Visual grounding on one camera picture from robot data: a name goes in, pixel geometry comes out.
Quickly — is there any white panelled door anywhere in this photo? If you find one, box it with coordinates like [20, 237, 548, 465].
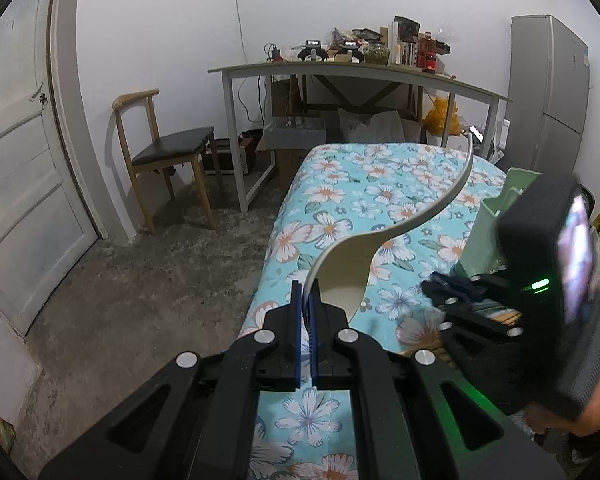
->
[0, 0, 101, 336]

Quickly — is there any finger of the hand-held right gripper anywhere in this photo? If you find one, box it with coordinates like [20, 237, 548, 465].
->
[419, 267, 508, 307]
[437, 299, 527, 345]

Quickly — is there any dark printed box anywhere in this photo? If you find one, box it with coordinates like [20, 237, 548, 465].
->
[394, 16, 421, 41]

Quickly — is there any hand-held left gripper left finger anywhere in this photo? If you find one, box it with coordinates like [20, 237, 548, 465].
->
[37, 280, 303, 480]

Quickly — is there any white plastic bag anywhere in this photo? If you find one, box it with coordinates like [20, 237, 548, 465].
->
[337, 107, 406, 143]

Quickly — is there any floral blue tablecloth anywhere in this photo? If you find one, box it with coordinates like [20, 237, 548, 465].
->
[240, 142, 531, 480]

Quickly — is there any wooden chair with black seat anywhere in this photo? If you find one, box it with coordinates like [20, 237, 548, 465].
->
[112, 89, 226, 236]

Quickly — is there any cardboard box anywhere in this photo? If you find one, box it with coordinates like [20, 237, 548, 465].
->
[257, 116, 328, 191]

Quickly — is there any white box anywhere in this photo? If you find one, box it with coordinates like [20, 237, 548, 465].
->
[387, 22, 418, 66]

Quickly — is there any light green utensil holder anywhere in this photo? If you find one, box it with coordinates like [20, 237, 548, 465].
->
[460, 167, 546, 281]

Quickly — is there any red bottle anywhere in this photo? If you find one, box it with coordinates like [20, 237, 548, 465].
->
[417, 31, 438, 72]

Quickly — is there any black and red case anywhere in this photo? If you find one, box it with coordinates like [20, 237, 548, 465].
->
[202, 130, 264, 176]

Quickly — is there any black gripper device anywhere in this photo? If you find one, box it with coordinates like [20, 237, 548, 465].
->
[300, 39, 328, 62]
[336, 40, 365, 63]

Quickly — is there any green glass jar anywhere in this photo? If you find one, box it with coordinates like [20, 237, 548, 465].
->
[364, 42, 391, 66]

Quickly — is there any grey refrigerator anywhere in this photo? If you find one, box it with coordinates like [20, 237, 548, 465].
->
[502, 14, 591, 181]

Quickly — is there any pile of snack packets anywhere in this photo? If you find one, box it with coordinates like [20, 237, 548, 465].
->
[330, 26, 386, 46]

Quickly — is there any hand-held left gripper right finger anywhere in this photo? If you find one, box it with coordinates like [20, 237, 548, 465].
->
[307, 290, 568, 480]

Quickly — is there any person's right hand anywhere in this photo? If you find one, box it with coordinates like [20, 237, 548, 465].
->
[524, 375, 600, 438]

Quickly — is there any grey metal desk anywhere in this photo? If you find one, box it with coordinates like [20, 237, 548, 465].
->
[207, 60, 513, 213]

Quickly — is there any yellow plastic bag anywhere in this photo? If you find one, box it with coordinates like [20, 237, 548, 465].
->
[422, 95, 461, 136]

